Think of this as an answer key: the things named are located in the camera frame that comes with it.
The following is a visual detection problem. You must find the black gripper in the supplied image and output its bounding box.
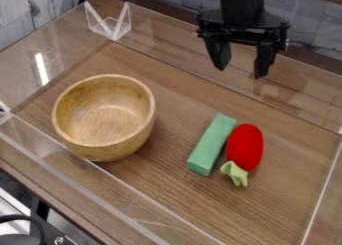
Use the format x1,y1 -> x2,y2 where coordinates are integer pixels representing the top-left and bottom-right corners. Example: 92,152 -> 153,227
195,9 -> 290,79

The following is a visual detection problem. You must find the black cable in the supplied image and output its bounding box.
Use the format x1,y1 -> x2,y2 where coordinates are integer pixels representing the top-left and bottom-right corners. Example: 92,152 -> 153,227
0,214 -> 45,245

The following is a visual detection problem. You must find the green rectangular block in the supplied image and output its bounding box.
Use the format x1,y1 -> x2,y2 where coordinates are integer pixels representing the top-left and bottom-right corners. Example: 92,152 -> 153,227
186,114 -> 238,176

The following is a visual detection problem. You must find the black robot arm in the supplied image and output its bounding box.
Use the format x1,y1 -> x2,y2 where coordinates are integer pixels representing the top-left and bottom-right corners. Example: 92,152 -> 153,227
195,0 -> 291,79

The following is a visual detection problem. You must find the clear acrylic tray wall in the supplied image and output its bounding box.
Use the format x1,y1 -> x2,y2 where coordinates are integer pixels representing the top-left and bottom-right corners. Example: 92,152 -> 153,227
0,100 -> 341,245

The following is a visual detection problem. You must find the red plush fruit green leaf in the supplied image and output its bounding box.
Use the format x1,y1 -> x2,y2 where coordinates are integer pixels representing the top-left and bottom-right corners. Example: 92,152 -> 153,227
220,124 -> 264,187

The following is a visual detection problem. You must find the clear acrylic corner bracket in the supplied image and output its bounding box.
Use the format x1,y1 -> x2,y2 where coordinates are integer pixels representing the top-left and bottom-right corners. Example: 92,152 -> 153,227
84,1 -> 131,41

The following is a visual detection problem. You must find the wooden bowl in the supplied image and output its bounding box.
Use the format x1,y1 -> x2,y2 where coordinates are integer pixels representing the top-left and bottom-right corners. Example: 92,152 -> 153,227
51,74 -> 156,162

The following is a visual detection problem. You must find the black metal table leg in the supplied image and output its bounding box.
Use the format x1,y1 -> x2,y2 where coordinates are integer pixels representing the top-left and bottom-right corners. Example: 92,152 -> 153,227
31,197 -> 49,221

